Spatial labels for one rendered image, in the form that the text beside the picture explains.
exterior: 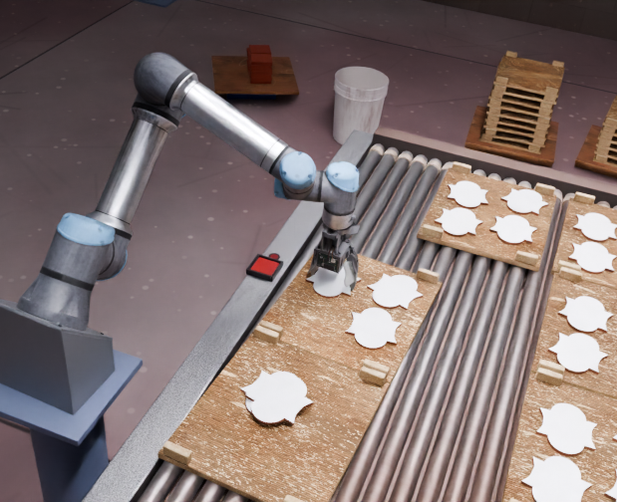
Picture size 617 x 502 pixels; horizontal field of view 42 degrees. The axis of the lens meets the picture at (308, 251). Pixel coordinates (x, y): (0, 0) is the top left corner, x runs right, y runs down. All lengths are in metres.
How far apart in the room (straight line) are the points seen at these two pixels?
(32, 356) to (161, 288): 1.75
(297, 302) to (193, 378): 0.35
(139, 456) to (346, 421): 0.44
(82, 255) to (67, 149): 2.77
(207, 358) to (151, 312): 1.51
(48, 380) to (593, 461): 1.17
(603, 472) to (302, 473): 0.63
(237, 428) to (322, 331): 0.36
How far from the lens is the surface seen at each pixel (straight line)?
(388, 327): 1.96
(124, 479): 1.67
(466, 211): 2.43
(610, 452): 1.87
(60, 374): 1.78
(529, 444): 1.81
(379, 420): 1.78
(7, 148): 4.55
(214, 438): 1.70
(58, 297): 1.74
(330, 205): 1.88
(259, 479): 1.64
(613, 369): 2.06
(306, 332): 1.93
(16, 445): 2.97
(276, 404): 1.73
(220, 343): 1.92
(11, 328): 1.78
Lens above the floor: 2.25
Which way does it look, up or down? 37 degrees down
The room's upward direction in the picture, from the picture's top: 6 degrees clockwise
